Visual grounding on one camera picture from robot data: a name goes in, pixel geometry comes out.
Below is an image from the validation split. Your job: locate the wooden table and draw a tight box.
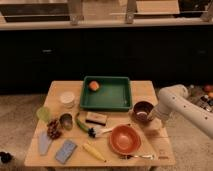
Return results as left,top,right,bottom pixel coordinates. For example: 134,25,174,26
24,81,175,170

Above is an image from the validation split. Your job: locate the bunch of dark grapes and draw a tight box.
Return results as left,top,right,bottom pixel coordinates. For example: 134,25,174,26
47,119,61,140

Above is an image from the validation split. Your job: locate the small metal cup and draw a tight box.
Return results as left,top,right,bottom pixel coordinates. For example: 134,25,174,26
59,113,73,130

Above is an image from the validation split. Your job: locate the metal fork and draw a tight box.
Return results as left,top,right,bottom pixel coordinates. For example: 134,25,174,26
119,155,155,160

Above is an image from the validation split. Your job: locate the white cup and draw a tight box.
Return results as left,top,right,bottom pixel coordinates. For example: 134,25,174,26
59,91,75,108

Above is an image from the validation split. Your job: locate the dark purple bowl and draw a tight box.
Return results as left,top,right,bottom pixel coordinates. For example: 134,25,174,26
133,101,154,123

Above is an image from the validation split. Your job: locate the blue sponge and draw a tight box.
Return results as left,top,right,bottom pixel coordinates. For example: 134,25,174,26
55,140,77,164

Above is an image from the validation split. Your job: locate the green cucumber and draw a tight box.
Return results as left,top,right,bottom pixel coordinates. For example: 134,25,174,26
75,113,89,133

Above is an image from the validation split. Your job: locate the green plastic tray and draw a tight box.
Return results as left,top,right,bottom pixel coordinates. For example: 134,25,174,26
80,76,132,111

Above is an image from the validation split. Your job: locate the grey blue spatula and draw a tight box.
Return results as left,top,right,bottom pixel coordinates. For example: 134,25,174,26
38,131,52,155

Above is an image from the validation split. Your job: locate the orange red bowl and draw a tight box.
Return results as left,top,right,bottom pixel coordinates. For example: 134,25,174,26
109,125,141,155

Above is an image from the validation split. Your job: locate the green plastic cup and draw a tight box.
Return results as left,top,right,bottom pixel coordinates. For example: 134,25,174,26
36,106,50,123

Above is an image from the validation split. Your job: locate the orange fruit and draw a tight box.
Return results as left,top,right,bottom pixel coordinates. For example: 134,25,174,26
89,81,100,91

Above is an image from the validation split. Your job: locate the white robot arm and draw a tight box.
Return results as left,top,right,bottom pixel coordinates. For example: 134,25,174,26
150,84,213,139

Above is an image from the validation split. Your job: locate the black object on floor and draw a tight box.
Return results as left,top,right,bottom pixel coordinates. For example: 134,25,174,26
0,151,12,163

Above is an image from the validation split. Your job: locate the black dish brush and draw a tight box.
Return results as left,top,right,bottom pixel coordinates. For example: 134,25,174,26
88,126,113,138

